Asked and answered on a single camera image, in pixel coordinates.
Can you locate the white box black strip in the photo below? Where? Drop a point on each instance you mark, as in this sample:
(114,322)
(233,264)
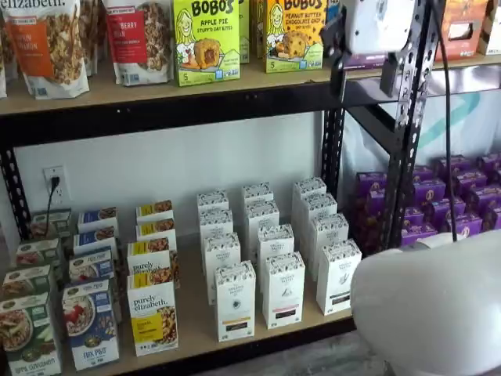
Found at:
(338,274)
(329,229)
(309,187)
(319,203)

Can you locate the wooden shelf board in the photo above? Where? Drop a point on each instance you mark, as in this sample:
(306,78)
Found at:
(466,62)
(117,96)
(195,305)

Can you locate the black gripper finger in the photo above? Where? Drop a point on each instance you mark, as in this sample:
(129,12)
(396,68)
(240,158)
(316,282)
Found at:
(337,39)
(388,78)

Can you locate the white box pink strip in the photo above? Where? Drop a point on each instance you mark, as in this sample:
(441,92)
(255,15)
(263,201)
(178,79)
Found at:
(262,213)
(276,239)
(283,290)
(257,192)

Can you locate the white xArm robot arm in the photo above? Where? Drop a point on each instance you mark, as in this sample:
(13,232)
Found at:
(430,313)

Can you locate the yellow Bobo's peanut butter box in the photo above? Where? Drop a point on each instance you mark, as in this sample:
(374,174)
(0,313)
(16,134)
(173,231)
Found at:
(259,27)
(295,39)

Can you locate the blue flax oatmeal box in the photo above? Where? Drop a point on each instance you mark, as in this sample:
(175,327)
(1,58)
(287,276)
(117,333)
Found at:
(90,325)
(98,218)
(94,239)
(92,264)

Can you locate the black metal shelving rack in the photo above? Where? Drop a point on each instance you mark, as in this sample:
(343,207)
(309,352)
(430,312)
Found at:
(156,121)

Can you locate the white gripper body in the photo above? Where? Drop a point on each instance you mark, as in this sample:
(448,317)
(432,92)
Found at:
(375,31)

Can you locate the orange snack box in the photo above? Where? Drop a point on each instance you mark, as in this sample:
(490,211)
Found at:
(458,19)

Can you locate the cream snack box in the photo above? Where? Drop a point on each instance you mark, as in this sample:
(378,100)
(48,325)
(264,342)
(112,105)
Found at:
(493,31)

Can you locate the green oatmeal box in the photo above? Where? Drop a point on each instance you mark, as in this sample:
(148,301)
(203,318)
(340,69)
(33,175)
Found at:
(25,280)
(27,337)
(37,252)
(51,223)

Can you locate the white yellow Purely Elizabeth box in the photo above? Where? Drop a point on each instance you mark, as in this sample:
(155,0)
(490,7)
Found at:
(154,229)
(154,209)
(148,254)
(152,313)

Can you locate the green Bobo's apple pie box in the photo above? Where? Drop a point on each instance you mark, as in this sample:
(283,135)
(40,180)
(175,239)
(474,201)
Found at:
(244,31)
(205,39)

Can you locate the white wall outlet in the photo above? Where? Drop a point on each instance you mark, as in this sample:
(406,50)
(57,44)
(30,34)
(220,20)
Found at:
(62,174)

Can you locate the purple Annie's snack box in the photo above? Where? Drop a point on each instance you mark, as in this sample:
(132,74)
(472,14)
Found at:
(428,192)
(494,219)
(422,173)
(491,162)
(372,181)
(469,180)
(420,233)
(463,165)
(466,225)
(379,199)
(485,197)
(415,215)
(446,209)

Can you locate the white tarp teal stripe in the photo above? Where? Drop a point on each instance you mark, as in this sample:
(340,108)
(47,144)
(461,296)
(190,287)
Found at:
(469,117)

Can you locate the red label granola bag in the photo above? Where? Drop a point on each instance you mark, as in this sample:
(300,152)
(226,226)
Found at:
(129,35)

